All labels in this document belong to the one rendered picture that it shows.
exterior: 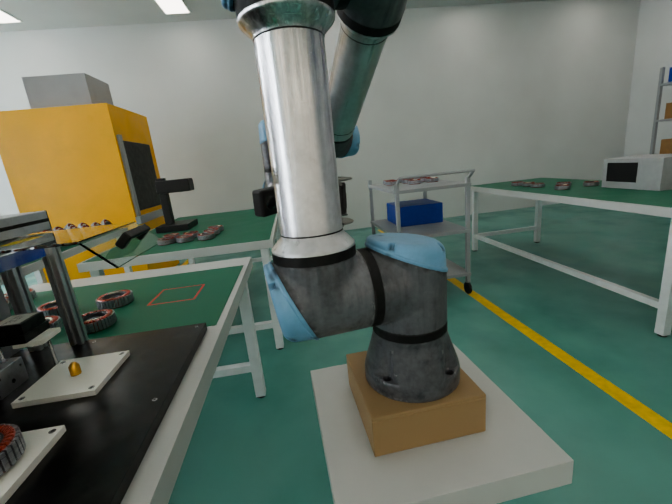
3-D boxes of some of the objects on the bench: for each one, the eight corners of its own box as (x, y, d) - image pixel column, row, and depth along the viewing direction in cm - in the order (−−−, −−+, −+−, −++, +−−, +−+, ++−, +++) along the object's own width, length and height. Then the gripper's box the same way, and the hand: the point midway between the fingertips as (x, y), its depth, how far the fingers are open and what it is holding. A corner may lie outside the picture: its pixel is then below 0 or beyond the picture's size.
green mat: (243, 265, 156) (243, 265, 156) (216, 325, 97) (216, 324, 97) (19, 295, 146) (18, 294, 146) (-163, 381, 87) (-163, 380, 87)
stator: (72, 328, 105) (68, 316, 104) (114, 315, 112) (111, 304, 111) (74, 340, 96) (70, 328, 95) (120, 325, 103) (116, 314, 102)
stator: (133, 304, 119) (130, 295, 118) (95, 314, 114) (92, 303, 113) (135, 295, 129) (132, 286, 128) (100, 303, 124) (97, 293, 123)
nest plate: (130, 354, 81) (129, 349, 81) (96, 395, 66) (94, 389, 66) (62, 364, 79) (60, 360, 79) (12, 409, 65) (10, 403, 65)
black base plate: (207, 329, 95) (205, 322, 94) (58, 630, 33) (50, 614, 33) (23, 357, 90) (20, 349, 89) (-550, 769, 28) (-571, 752, 28)
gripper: (319, 162, 71) (376, 161, 53) (322, 220, 74) (377, 238, 56) (279, 164, 68) (326, 164, 49) (285, 225, 71) (330, 246, 52)
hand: (333, 205), depth 53 cm, fingers open, 5 cm apart
